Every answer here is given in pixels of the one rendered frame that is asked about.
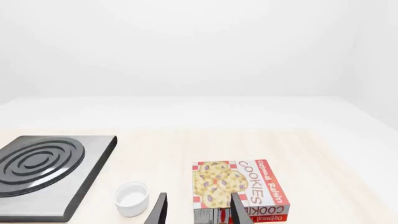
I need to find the printed cookie box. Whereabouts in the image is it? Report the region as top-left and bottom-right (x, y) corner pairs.
(192, 159), (291, 224)

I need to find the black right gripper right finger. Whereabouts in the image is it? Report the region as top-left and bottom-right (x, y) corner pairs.
(230, 192), (256, 224)

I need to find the flat black stove plate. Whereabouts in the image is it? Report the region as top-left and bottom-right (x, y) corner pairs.
(0, 135), (118, 223)

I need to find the small white ramekin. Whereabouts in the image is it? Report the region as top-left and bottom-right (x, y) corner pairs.
(114, 180), (150, 218)

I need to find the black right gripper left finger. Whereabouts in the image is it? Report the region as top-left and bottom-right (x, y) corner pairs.
(143, 192), (168, 224)

